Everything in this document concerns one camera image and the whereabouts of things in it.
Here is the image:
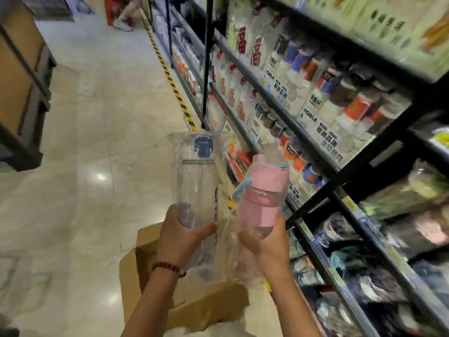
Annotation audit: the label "clear bottle blue button lid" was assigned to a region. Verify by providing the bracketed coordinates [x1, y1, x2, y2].
[169, 131, 232, 283]

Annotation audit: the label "green lid bottle pink handle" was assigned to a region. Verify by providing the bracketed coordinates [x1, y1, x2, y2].
[361, 161, 449, 218]

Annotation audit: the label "red plastic stool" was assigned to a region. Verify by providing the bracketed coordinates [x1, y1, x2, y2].
[104, 0, 134, 27]

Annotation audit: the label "red white bagged item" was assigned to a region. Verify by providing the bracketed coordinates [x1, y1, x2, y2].
[226, 150, 253, 183]

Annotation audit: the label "black metal store shelving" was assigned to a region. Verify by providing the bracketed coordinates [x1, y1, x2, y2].
[140, 0, 449, 337]

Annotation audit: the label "person's left forearm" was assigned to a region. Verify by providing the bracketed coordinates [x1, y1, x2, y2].
[121, 268, 185, 337]

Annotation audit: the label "person's right hand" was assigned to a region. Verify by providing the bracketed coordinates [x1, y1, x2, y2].
[238, 210, 292, 283]

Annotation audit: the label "brown cardboard box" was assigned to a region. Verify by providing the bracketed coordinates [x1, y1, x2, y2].
[119, 222, 250, 332]

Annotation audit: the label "red bead bracelet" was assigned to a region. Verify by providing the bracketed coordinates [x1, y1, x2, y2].
[151, 262, 188, 279]

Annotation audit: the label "person's light grey trousers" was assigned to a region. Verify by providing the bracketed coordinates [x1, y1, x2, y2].
[175, 321, 257, 337]

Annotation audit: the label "person's left hand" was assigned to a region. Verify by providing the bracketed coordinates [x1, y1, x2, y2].
[156, 204, 217, 274]

